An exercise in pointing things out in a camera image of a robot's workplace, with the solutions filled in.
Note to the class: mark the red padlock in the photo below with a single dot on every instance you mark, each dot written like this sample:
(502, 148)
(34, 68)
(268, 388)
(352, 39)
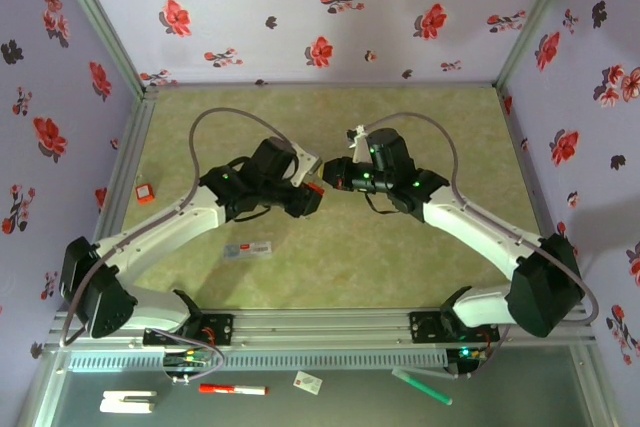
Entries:
(317, 189)

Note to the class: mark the orange tag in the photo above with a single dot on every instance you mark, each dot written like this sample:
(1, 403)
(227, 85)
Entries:
(145, 193)

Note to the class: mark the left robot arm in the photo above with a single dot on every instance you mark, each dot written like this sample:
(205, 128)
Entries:
(160, 232)

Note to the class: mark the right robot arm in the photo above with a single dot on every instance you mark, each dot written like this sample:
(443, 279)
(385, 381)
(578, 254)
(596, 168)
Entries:
(475, 227)

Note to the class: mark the clear plastic label bag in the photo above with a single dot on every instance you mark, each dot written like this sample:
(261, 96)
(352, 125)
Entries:
(248, 249)

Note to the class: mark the white card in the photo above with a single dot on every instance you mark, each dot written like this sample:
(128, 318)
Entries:
(307, 382)

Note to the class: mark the red marker pen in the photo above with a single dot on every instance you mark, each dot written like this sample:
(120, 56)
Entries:
(233, 389)

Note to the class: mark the green marker pen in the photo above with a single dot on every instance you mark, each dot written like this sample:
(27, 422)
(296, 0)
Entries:
(422, 386)

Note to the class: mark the white block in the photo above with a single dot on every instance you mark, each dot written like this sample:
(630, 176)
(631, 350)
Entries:
(127, 402)

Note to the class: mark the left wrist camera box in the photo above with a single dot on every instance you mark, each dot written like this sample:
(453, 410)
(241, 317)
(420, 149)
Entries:
(306, 162)

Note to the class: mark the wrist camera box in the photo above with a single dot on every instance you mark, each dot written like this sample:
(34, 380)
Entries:
(306, 162)
(358, 144)

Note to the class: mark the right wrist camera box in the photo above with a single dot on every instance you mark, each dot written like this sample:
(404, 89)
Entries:
(358, 144)

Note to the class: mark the aluminium back rail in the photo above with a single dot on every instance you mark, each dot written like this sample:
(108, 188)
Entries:
(325, 83)

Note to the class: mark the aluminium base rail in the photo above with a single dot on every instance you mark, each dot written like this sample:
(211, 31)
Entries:
(325, 327)

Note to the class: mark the aluminium side rail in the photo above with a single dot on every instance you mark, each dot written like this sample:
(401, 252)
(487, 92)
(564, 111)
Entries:
(132, 137)
(520, 147)

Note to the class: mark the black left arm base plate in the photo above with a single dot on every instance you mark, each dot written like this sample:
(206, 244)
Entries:
(222, 329)

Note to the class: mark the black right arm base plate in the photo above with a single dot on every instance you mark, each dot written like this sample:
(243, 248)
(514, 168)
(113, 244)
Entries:
(422, 329)

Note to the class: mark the aluminium corner post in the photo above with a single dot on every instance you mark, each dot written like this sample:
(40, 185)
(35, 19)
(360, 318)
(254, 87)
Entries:
(536, 17)
(101, 22)

